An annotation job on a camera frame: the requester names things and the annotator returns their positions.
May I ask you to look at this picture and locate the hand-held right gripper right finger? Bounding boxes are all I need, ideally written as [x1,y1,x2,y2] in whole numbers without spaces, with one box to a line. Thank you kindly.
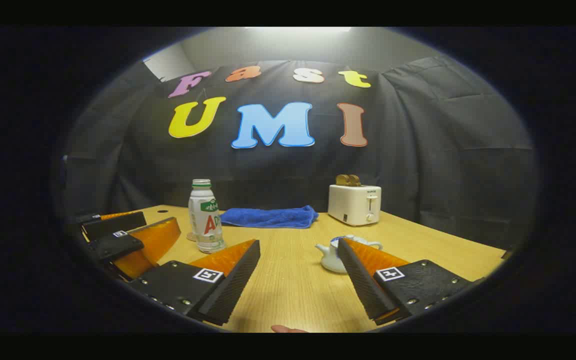
[337,237,474,327]

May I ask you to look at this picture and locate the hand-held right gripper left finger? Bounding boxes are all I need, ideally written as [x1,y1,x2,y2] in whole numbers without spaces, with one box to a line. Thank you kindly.
[129,239,262,327]

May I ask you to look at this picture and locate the white blue-patterned teacup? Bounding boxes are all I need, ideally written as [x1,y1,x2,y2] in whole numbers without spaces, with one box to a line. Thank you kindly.
[315,239,384,274]

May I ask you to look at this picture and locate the white plastic water bottle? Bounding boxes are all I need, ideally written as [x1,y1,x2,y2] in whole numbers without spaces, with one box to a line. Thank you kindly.
[188,179,226,254]

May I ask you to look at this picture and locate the blue towel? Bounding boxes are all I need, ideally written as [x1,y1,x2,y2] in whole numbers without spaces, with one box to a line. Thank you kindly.
[219,205,319,229]

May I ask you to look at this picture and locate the white toaster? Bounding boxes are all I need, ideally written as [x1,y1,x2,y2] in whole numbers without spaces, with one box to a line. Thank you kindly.
[328,184,382,227]

